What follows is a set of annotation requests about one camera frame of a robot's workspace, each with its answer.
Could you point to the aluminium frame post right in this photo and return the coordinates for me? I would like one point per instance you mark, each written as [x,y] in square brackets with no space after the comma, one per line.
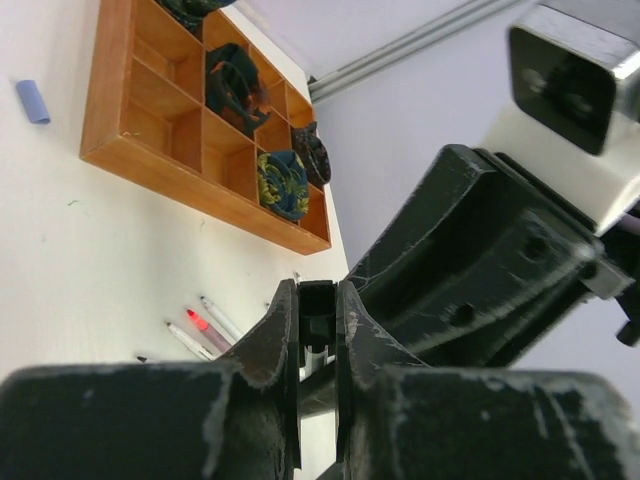
[449,24]

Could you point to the blue capped whiteboard marker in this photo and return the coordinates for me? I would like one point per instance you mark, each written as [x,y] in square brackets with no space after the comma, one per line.
[216,313]

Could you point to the orange wooden compartment tray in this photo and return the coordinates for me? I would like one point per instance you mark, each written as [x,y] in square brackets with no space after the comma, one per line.
[159,116]

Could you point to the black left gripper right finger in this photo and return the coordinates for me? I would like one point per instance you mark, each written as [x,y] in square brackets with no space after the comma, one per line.
[368,362]

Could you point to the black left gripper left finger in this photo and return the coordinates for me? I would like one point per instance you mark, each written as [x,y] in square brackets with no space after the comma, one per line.
[260,436]

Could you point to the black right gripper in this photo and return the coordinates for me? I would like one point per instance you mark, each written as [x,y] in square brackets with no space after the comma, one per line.
[463,290]

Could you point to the dark cloth bundle front-right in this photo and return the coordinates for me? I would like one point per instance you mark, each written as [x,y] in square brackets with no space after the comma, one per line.
[283,186]

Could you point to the lavender pen cap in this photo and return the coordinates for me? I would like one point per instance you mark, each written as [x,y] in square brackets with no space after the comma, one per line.
[33,102]

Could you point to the pink highlighter pen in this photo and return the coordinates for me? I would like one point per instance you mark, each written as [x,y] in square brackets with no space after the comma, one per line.
[209,332]

